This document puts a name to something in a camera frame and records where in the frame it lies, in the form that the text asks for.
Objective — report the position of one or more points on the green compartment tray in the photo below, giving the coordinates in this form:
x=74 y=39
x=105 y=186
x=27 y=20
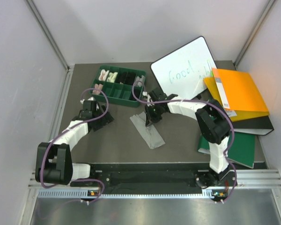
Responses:
x=116 y=93

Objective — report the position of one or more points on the white slotted cable duct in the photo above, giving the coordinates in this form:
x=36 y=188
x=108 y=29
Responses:
x=88 y=194

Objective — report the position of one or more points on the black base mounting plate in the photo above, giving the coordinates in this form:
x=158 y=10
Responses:
x=166 y=177

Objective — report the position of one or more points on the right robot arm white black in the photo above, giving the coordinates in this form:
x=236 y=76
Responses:
x=212 y=119

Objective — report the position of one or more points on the black rolled underwear in tray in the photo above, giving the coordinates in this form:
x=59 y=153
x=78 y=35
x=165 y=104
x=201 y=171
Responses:
x=126 y=78

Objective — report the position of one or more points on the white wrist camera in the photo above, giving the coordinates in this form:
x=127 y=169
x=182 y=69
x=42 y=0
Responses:
x=89 y=99
x=148 y=98

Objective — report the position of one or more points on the green binder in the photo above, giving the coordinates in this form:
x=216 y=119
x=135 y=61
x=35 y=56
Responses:
x=242 y=151

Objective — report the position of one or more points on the black binder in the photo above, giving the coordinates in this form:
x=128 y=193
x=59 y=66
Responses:
x=256 y=123

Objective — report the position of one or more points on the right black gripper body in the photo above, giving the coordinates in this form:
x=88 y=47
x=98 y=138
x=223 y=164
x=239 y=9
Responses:
x=154 y=113

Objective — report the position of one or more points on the pink rolled socks top-left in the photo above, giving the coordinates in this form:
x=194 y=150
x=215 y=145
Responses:
x=103 y=75

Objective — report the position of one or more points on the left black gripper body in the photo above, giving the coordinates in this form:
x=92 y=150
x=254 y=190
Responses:
x=102 y=121

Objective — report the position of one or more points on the grey underwear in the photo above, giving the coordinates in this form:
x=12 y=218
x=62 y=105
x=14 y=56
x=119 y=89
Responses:
x=149 y=134

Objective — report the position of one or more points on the aluminium frame rail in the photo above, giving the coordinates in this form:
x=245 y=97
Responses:
x=44 y=28

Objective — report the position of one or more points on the grey rolled socks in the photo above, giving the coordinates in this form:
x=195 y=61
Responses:
x=139 y=81

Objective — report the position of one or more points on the white whiteboard black frame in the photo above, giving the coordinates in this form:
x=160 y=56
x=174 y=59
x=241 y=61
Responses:
x=183 y=71

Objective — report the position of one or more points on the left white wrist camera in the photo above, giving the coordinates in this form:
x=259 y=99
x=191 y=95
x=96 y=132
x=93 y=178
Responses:
x=89 y=99

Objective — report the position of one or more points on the pink rolled socks bottom-left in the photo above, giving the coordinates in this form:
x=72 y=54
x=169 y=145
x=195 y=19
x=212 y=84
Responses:
x=97 y=89

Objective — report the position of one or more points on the orange binder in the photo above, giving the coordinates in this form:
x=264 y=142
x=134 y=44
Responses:
x=237 y=93

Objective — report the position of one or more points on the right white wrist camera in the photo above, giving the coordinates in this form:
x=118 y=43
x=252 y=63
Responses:
x=148 y=98

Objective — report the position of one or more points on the cream rolled socks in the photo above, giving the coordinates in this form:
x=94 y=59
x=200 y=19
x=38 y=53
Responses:
x=112 y=77

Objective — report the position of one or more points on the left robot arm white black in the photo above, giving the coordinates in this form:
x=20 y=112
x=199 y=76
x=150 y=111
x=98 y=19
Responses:
x=54 y=163

